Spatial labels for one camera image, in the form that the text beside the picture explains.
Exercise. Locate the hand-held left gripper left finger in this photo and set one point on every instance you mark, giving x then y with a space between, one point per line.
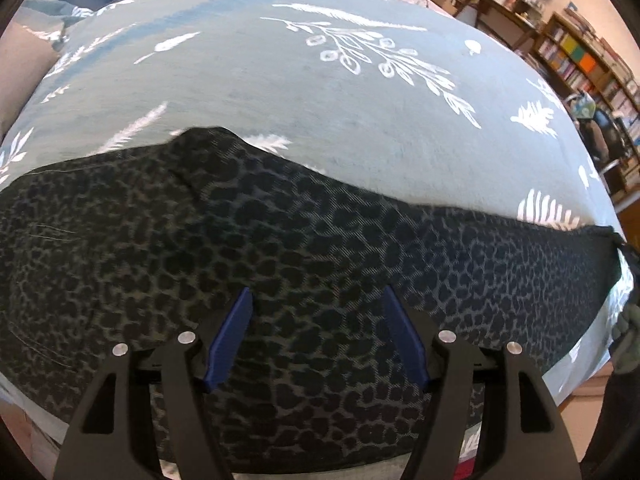
230 340

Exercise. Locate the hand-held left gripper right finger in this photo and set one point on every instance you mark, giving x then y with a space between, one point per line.
402 340

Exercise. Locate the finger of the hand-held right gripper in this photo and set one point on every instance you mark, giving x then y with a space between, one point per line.
615 241

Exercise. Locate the dark leopard print pants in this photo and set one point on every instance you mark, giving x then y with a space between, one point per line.
300 240

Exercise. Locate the person's right forearm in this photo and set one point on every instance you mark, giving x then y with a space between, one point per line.
617 425

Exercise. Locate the person's right hand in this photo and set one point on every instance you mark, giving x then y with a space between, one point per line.
627 335

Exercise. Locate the chair with bags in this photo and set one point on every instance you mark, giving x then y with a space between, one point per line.
597 130

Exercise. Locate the wooden bookshelf with books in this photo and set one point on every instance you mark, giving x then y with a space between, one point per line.
575 55

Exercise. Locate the grey-green leaf print blanket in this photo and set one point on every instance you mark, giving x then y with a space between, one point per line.
300 100

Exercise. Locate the wooden desk with shelves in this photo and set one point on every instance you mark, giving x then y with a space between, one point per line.
500 5

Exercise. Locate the tan cushion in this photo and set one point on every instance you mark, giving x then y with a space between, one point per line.
22 80

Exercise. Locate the leaf print pillow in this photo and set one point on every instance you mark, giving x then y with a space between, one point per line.
55 17

